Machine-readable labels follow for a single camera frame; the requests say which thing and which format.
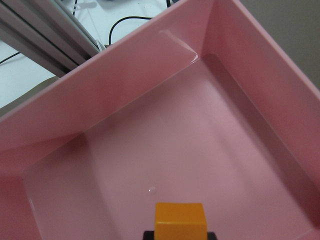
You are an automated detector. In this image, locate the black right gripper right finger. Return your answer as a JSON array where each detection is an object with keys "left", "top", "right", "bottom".
[{"left": 207, "top": 232, "right": 218, "bottom": 240}]

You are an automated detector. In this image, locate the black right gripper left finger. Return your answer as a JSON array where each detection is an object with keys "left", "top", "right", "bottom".
[{"left": 142, "top": 230, "right": 155, "bottom": 240}]

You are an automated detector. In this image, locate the orange block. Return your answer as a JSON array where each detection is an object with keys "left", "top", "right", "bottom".
[{"left": 154, "top": 202, "right": 208, "bottom": 240}]

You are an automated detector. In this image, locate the pink plastic box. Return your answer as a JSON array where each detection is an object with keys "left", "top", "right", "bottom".
[{"left": 0, "top": 0, "right": 320, "bottom": 240}]

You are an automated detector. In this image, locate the aluminium frame post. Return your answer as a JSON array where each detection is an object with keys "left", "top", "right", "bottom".
[{"left": 0, "top": 0, "right": 104, "bottom": 78}]

